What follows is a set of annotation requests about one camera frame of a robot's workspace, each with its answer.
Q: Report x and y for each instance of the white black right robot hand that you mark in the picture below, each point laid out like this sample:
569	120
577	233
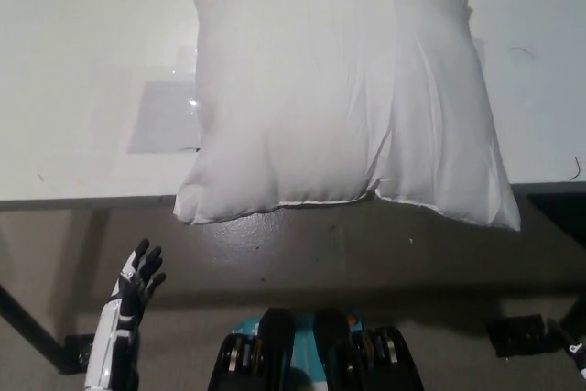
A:
577	353

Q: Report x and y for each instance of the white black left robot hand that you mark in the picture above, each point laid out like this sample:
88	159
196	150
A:
112	331

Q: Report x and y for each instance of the white square pillow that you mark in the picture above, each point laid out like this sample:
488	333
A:
329	102

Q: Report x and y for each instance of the black table foot plate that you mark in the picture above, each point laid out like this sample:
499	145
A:
80	354
515	336

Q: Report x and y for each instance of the black diagonal table leg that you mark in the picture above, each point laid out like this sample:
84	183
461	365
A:
27	318

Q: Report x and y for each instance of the dark thread strand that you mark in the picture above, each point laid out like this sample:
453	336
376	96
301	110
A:
522	49

